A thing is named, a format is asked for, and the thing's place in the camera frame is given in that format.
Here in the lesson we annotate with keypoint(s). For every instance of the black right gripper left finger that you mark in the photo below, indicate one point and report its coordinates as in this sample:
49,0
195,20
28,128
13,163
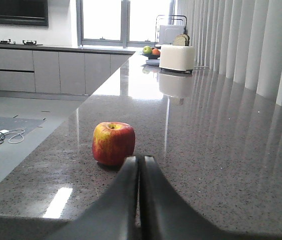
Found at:
112,216

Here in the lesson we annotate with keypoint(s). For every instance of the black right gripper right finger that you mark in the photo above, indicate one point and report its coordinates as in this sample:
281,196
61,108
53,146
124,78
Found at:
165,215

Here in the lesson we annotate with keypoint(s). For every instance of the red yellow apple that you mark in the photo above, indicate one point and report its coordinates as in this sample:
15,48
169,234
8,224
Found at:
112,142

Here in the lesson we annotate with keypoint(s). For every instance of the green apple in bowl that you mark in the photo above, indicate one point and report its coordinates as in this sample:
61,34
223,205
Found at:
147,50

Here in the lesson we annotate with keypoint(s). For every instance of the grey speckled kitchen counter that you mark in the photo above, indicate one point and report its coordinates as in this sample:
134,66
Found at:
218,143

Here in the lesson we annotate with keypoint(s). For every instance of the dark floor mat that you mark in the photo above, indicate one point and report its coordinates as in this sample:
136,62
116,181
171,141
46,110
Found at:
13,123

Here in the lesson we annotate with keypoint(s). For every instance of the grey plate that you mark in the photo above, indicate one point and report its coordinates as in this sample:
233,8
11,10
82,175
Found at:
153,62

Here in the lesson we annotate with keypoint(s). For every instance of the grey kitchen cabinets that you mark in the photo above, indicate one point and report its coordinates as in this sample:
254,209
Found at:
57,70

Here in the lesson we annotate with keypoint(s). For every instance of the white toaster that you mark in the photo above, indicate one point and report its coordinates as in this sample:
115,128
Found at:
177,58

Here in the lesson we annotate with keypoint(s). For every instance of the dark fruit bowl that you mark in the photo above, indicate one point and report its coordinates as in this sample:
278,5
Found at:
151,56

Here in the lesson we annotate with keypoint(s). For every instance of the orange fruit in bowl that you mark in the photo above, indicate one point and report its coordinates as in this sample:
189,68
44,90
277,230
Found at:
155,52

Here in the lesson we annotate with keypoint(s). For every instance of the bread slice in toaster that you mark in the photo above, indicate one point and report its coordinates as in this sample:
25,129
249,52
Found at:
181,40

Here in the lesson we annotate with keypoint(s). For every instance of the gas stove burners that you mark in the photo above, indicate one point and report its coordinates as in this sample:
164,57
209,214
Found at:
23,42

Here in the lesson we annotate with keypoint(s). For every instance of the white vertical slat curtain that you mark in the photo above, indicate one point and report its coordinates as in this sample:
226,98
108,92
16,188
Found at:
240,39

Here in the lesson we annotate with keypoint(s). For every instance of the black range hood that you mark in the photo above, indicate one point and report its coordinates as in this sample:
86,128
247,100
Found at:
24,12

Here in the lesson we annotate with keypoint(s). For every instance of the window frame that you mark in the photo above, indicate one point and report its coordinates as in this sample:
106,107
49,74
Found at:
120,23

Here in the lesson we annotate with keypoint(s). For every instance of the black wire dish rack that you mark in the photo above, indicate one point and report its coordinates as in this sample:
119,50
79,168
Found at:
168,27

